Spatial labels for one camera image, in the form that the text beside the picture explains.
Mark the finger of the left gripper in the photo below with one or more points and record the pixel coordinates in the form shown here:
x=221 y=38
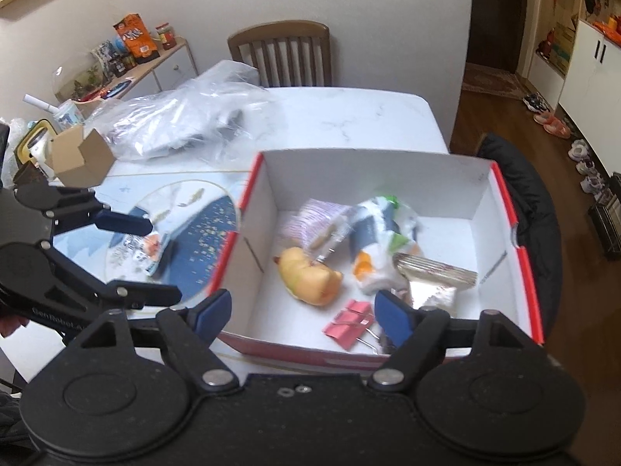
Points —
x=130 y=294
x=123 y=223

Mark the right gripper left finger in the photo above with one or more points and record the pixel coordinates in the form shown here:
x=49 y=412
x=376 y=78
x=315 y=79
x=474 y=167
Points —
x=187 y=338

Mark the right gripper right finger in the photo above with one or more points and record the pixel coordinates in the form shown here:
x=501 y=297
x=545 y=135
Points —
x=418 y=338

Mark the gold foil snack bag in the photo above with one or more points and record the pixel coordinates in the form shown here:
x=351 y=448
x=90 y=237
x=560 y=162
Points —
x=432 y=283

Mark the pink binder clip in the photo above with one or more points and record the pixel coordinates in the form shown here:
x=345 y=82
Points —
x=353 y=326

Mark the white blue tissue pack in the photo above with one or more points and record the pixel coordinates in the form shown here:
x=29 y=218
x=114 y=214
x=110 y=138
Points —
x=381 y=227

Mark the pink white snack packet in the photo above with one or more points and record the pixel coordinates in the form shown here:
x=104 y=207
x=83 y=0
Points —
x=318 y=227

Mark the person left hand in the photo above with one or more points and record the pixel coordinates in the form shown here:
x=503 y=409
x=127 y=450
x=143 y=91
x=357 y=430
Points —
x=11 y=323

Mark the white blue snack packet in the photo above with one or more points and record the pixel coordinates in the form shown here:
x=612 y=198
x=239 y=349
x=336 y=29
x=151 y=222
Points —
x=134 y=258

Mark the brown cardboard box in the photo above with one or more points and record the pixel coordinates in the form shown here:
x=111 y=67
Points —
x=80 y=157

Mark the white handheld appliance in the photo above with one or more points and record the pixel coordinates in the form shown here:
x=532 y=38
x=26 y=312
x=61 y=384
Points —
x=34 y=148

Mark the yellow bread plush toy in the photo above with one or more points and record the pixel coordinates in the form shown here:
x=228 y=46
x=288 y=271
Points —
x=306 y=280

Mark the red white cardboard box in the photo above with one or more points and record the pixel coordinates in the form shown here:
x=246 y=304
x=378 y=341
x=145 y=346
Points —
x=465 y=218

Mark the glass terrarium dome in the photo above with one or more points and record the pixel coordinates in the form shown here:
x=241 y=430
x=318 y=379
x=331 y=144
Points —
x=79 y=78

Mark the clear plastic bag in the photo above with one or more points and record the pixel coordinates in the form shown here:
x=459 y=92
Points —
x=222 y=116

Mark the black jacket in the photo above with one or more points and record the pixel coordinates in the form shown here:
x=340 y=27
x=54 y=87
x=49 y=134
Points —
x=538 y=229

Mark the orange snack bag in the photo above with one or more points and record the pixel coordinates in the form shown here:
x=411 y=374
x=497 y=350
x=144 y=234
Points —
x=135 y=36

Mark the red lid jar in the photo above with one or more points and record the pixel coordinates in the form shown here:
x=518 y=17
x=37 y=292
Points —
x=166 y=35

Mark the wooden chair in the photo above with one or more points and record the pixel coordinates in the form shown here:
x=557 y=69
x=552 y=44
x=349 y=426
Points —
x=286 y=53

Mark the white cabinet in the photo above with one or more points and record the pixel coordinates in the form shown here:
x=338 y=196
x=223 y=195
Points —
x=591 y=93

